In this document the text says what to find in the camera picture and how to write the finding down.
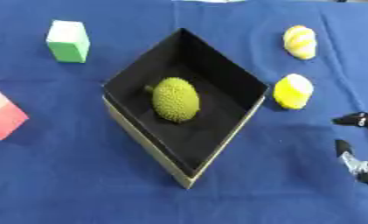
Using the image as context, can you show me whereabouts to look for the tan cardboard box black inside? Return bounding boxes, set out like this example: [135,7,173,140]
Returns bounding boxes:
[101,27,271,190]

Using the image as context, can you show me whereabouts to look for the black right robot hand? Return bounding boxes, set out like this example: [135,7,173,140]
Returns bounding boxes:
[330,111,368,188]

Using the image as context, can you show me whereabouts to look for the yellow toy lemon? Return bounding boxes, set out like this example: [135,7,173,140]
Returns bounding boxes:
[272,73,316,110]

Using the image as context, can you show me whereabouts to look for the red rectangular block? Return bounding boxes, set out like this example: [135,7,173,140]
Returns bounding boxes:
[0,83,31,141]

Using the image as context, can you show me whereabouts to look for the green spiky toy fruit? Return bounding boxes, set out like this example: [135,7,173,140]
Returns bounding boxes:
[143,76,202,123]

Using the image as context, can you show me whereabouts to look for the yellow white striped toy fruit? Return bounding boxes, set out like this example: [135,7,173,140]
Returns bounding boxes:
[281,24,318,61]

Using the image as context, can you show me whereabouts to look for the green rectangular block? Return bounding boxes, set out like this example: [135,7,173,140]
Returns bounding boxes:
[44,19,92,64]

